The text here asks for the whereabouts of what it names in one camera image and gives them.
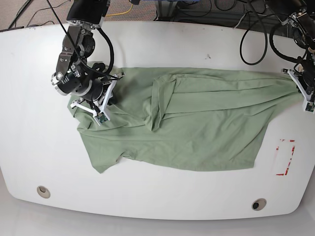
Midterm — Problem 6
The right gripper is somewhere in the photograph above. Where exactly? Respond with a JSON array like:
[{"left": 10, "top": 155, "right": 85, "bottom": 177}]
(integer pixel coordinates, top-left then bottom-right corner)
[{"left": 69, "top": 74, "right": 118, "bottom": 117}]

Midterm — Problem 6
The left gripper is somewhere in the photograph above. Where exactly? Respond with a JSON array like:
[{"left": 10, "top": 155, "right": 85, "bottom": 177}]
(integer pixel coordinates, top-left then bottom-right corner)
[{"left": 281, "top": 68, "right": 315, "bottom": 103}]

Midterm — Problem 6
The green t-shirt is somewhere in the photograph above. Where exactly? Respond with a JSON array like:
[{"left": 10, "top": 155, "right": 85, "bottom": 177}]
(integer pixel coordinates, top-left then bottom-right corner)
[{"left": 70, "top": 68, "right": 303, "bottom": 173}]

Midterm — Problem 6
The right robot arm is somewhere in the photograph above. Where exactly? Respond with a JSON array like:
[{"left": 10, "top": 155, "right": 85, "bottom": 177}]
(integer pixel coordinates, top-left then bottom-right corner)
[{"left": 51, "top": 0, "right": 124, "bottom": 124}]

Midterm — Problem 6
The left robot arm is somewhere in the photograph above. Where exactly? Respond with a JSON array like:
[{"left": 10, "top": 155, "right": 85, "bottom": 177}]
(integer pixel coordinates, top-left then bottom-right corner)
[{"left": 239, "top": 0, "right": 315, "bottom": 111}]

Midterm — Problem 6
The red tape marking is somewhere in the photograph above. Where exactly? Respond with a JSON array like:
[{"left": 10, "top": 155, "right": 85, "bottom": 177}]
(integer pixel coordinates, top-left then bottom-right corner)
[{"left": 272, "top": 139, "right": 296, "bottom": 176}]

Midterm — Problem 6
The left table grommet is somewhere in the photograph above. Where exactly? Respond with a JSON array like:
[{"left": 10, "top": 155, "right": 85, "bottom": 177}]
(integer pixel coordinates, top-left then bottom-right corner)
[{"left": 36, "top": 186, "right": 51, "bottom": 199}]

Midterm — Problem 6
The table grommet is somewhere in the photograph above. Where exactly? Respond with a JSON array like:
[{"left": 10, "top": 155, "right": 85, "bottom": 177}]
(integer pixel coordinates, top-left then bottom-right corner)
[
  {"left": 36, "top": 186, "right": 51, "bottom": 199},
  {"left": 252, "top": 198, "right": 267, "bottom": 211}
]

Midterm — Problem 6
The right table grommet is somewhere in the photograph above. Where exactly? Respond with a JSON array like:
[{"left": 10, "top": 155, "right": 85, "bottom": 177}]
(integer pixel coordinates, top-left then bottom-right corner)
[{"left": 252, "top": 198, "right": 267, "bottom": 211}]

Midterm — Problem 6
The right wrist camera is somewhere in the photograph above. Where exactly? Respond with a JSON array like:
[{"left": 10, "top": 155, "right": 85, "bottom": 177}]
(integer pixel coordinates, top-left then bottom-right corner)
[{"left": 94, "top": 113, "right": 110, "bottom": 126}]

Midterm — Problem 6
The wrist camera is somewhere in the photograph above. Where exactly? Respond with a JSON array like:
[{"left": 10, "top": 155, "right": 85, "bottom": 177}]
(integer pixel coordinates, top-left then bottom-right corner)
[
  {"left": 303, "top": 99, "right": 315, "bottom": 114},
  {"left": 94, "top": 113, "right": 110, "bottom": 126}
]

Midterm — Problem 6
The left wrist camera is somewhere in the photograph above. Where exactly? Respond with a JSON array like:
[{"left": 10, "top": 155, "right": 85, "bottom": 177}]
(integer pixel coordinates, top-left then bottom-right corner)
[{"left": 303, "top": 99, "right": 315, "bottom": 114}]

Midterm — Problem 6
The yellow cable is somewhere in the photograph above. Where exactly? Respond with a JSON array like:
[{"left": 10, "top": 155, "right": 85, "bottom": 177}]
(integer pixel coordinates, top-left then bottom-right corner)
[{"left": 105, "top": 2, "right": 135, "bottom": 18}]

